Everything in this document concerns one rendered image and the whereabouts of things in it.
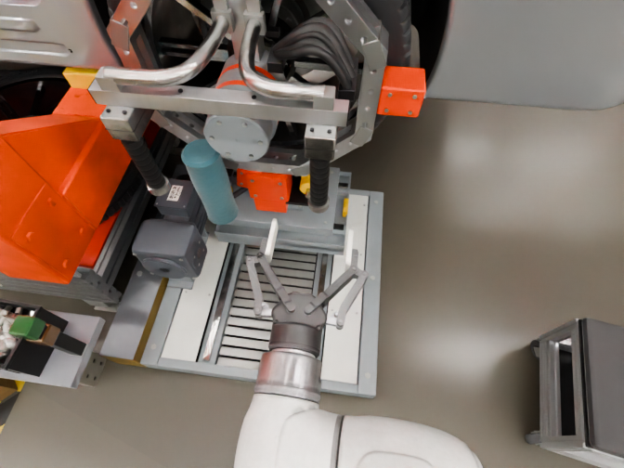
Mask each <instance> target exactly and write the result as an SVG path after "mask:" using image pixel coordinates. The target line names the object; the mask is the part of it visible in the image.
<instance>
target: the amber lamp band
mask: <svg viewBox="0 0 624 468"><path fill-rule="evenodd" d="M46 326H47V328H46V330H45V333H44V335H43V337H42V339H41V340H37V341H34V340H27V339H26V341H28V342H31V343H33V344H36V345H46V346H53V345H54V343H55V342H56V340H57V338H58V336H59V332H60V328H58V327H56V326H54V325H52V324H46Z"/></svg>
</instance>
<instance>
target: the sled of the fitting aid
mask: <svg viewBox="0 0 624 468"><path fill-rule="evenodd" d="M351 175H352V173H350V172H342V171H340V175H339V184H338V191H337V200H336V207H335V216H334V223H333V232H332V236H325V235H317V234H308V233H300V232H291V231H283V230H278V233H277V238H276V242H275V246H274V248H280V249H288V250H295V251H304V252H312V253H320V254H336V255H344V249H345V233H346V223H347V214H348V203H349V194H350V184H351ZM229 182H230V186H231V190H232V193H233V192H234V190H235V187H236V184H237V171H236V170H233V172H232V176H231V178H230V181H229ZM269 232H270V229H266V228H258V227H242V226H233V225H229V224H225V225H216V227H215V230H214V233H215V235H216V237H217V239H218V241H222V242H231V243H238V244H247V245H255V246H261V242H262V239H268V237H269Z"/></svg>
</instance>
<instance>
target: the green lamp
mask: <svg viewBox="0 0 624 468"><path fill-rule="evenodd" d="M45 325H46V322H45V321H43V320H41V319H39V318H37V317H31V316H24V315H17V317H16V319H15V320H14V322H13V324H12V326H11V328H10V330H9V331H8V334H10V335H13V336H16V337H18V338H20V339H27V340H34V341H37V340H38V339H39V337H40V335H41V333H42V331H43V329H44V327H45Z"/></svg>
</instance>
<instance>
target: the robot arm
mask: <svg viewBox="0 0 624 468"><path fill-rule="evenodd" d="M278 228H279V227H278V220H277V219H275V218H274V219H273V220H272V224H271V229H270V232H269V237H268V239H262V242H261V246H260V251H259V253H257V256H254V257H251V256H247V257H246V259H245V261H246V265H247V268H248V272H249V277H250V281H251V284H252V288H253V296H254V307H253V312H254V314H255V317H256V318H257V319H261V318H262V317H265V318H273V324H272V329H271V333H270V338H269V344H268V349H269V352H265V353H264V354H263V355H262V356H261V360H260V365H259V370H258V374H257V379H256V385H255V386H254V394H253V400H252V403H251V406H250V408H249V409H248V411H247V413H246V415H245V417H244V420H243V424H242V427H241V429H240V437H239V441H238V446H237V450H236V457H235V462H234V468H483V466H482V464H481V462H480V460H478V458H477V456H476V455H475V454H474V453H473V452H472V451H471V450H470V449H469V447H468V446H467V445H466V444H465V443H464V442H462V441H461V440H460V439H459V438H457V437H455V436H453V435H450V434H448V433H446V432H444V431H441V430H439V429H436V428H434V427H431V426H427V425H424V424H420V423H416V422H409V421H404V420H399V419H393V418H387V417H380V416H347V415H345V416H344V415H340V414H335V413H331V412H328V411H325V410H322V409H319V401H320V388H321V380H320V370H321V365H322V363H321V361H320V360H319V359H318V357H319V353H320V346H321V337H322V330H323V328H324V326H325V325H330V326H334V327H336V329H337V330H341V329H342V328H343V327H344V325H345V316H346V314H347V312H348V311H349V309H350V307H351V306H352V304H353V303H354V302H355V300H356V298H357V297H358V294H359V293H360V291H361V289H362V288H363V286H364V284H365V283H366V281H367V278H368V276H369V272H368V271H366V270H361V269H359V268H358V249H352V245H353V234H354V229H353V228H352V227H351V228H350V229H349V232H348V238H347V247H346V257H345V267H344V271H345V273H343V274H342V275H341V276H340V277H339V278H338V279H337V280H336V281H335V282H334V283H332V284H331V285H330V286H329V287H328V288H327V289H326V290H325V291H324V292H321V293H320V294H319V295H318V296H317V297H316V296H314V295H312V293H299V292H290V293H287V292H286V291H285V289H284V287H283V286H282V285H281V283H280V281H279V279H278V278H277V276H276V274H275V272H274V271H273V269H272V267H271V266H270V264H269V263H270V262H271V260H272V255H273V251H274V246H275V242H276V238H277V233H278ZM255 267H261V268H262V270H263V272H264V274H265V275H266V278H267V280H268V281H269V283H270V285H271V287H272V288H273V290H274V292H275V293H276V295H277V296H278V298H279V302H278V303H277V304H276V305H275V306H274V307H273V308H272V309H270V308H269V307H268V304H267V303H266V302H264V298H263V294H262V292H261V288H260V284H259V280H258V277H257V273H256V269H255ZM352 279H357V280H356V282H355V283H354V285H353V287H352V288H351V290H350V291H349V293H348V295H347V296H346V298H345V299H344V301H343V302H342V304H341V306H340V308H339V311H338V312H337V311H335V312H333V313H332V315H331V316H330V317H327V315H326V313H325V311H324V310H323V307H324V306H325V305H326V304H328V303H329V302H330V300H331V299H332V298H333V297H334V296H335V295H336V294H337V293H338V292H339V291H341V290H342V289H343V288H344V287H345V286H346V285H347V284H348V283H349V282H350V281H351V280H352Z"/></svg>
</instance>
